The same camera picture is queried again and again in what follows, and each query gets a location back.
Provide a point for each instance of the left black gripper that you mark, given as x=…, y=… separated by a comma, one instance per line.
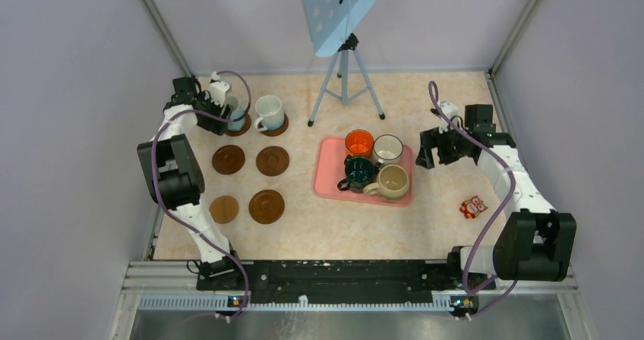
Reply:
x=215, y=125

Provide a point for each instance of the white ribbed dark-rimmed mug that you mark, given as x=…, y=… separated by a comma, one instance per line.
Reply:
x=387, y=150

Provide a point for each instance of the beige mug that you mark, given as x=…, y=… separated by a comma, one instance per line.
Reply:
x=392, y=183

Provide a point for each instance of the light blue mug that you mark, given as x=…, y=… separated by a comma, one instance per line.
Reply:
x=237, y=114

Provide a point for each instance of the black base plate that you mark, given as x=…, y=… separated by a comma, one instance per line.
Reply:
x=331, y=282

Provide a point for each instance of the dark green mug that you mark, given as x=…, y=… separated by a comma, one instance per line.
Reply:
x=359, y=173

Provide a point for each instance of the brown wooden coaster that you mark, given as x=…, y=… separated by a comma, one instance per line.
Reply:
x=228, y=159
x=224, y=209
x=266, y=207
x=278, y=131
x=272, y=161
x=246, y=126

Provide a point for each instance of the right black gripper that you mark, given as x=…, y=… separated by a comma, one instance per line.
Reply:
x=431, y=139

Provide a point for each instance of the red owl toy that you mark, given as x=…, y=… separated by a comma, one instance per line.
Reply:
x=473, y=207

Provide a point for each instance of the blue music stand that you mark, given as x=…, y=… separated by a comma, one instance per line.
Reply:
x=331, y=26

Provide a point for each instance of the orange mug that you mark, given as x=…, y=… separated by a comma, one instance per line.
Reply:
x=359, y=143

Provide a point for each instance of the pink plastic tray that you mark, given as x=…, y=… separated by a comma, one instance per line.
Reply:
x=329, y=171

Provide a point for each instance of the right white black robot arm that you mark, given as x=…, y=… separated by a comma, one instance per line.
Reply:
x=537, y=240

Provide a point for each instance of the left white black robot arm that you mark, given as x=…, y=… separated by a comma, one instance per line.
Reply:
x=173, y=175

